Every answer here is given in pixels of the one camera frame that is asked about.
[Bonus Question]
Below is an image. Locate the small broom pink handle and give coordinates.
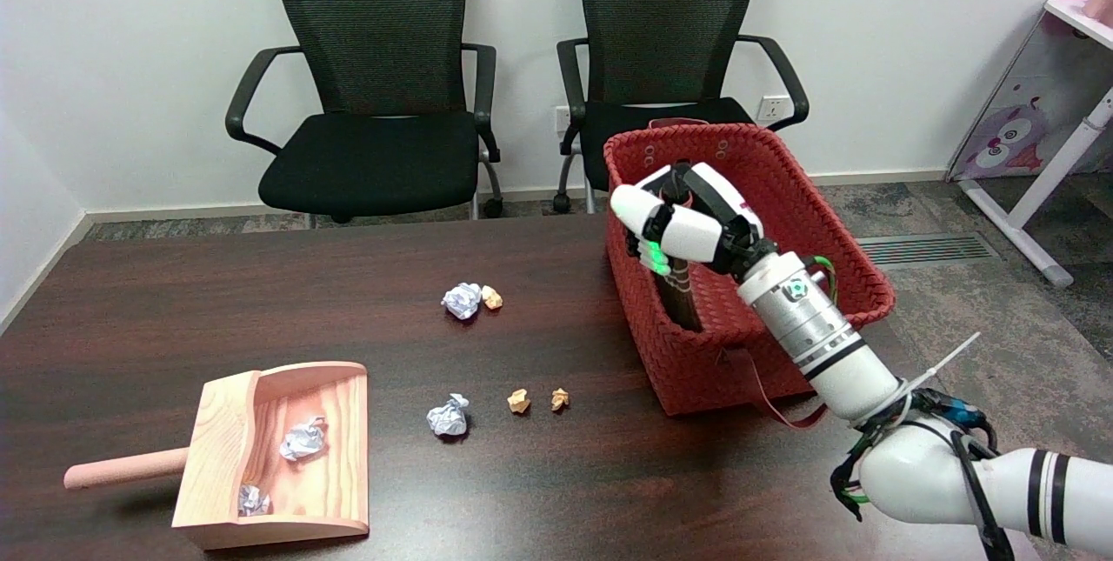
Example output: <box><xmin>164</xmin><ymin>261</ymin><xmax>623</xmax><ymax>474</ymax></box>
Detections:
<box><xmin>651</xmin><ymin>166</ymin><xmax>704</xmax><ymax>335</ymax></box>

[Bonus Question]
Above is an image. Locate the red woven basket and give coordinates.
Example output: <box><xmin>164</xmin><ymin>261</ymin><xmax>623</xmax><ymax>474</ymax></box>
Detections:
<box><xmin>602</xmin><ymin>117</ymin><xmax>896</xmax><ymax>431</ymax></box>

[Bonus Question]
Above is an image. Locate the green robot cable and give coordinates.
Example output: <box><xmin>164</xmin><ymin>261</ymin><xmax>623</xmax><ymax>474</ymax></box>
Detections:
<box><xmin>803</xmin><ymin>254</ymin><xmax>837</xmax><ymax>303</ymax></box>

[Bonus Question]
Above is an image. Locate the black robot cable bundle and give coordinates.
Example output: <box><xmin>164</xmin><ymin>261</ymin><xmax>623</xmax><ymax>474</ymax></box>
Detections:
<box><xmin>830</xmin><ymin>387</ymin><xmax>1018</xmax><ymax>561</ymax></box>

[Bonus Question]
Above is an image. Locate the floor vent grille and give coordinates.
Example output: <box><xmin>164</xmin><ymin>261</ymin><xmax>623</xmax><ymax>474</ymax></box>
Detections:
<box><xmin>856</xmin><ymin>233</ymin><xmax>1003</xmax><ymax>267</ymax></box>

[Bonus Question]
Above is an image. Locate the pink cartoon children shelf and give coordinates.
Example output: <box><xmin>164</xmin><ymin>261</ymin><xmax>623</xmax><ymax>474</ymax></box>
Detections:
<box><xmin>947</xmin><ymin>0</ymin><xmax>1113</xmax><ymax>183</ymax></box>

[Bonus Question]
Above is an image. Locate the black mesh office chair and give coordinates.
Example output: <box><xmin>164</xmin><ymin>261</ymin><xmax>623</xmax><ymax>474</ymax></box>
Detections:
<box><xmin>554</xmin><ymin>0</ymin><xmax>811</xmax><ymax>217</ymax></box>
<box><xmin>224</xmin><ymin>0</ymin><xmax>506</xmax><ymax>225</ymax></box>

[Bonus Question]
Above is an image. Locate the white desk leg frame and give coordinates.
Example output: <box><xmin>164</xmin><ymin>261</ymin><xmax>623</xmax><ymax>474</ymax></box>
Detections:
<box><xmin>958</xmin><ymin>86</ymin><xmax>1113</xmax><ymax>289</ymax></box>

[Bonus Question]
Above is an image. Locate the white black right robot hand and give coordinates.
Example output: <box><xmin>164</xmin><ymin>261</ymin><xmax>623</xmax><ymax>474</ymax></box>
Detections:
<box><xmin>609</xmin><ymin>160</ymin><xmax>781</xmax><ymax>280</ymax></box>

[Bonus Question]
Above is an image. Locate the wooden dustpan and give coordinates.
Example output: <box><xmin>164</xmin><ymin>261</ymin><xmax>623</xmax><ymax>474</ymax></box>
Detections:
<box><xmin>63</xmin><ymin>361</ymin><xmax>370</xmax><ymax>551</ymax></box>

